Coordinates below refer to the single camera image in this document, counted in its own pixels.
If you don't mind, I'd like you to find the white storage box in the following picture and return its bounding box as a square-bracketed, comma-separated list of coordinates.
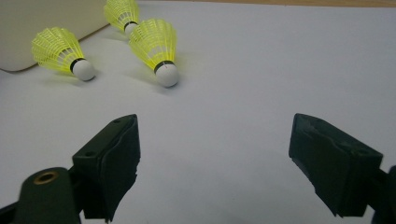
[0, 0, 110, 73]

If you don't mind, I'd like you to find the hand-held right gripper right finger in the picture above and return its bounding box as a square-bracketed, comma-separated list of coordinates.
[288, 113, 384, 218]

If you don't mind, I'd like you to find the yellow plastic shuttlecock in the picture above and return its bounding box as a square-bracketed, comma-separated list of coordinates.
[103, 0, 140, 35]
[128, 18, 180, 89]
[31, 26, 96, 82]

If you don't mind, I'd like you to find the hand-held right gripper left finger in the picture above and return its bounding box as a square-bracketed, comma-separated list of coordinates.
[72, 114, 141, 224]

